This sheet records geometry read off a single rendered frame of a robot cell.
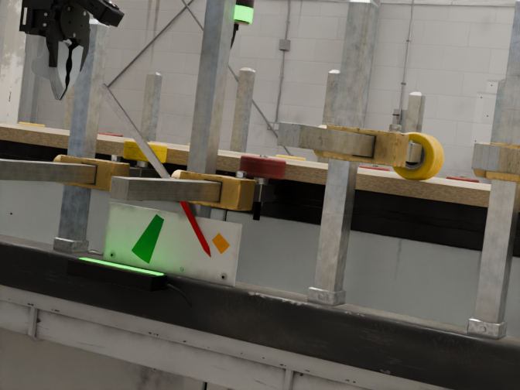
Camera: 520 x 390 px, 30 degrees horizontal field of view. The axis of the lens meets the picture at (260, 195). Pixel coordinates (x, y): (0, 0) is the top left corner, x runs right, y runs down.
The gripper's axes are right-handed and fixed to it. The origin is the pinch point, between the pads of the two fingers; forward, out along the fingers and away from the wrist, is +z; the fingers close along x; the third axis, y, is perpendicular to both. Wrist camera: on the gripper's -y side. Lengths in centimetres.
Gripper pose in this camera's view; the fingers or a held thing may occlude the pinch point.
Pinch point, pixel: (63, 92)
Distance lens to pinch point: 155.7
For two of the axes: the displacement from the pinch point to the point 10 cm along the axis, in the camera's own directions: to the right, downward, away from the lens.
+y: -8.9, -1.3, 4.4
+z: -1.2, 9.9, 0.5
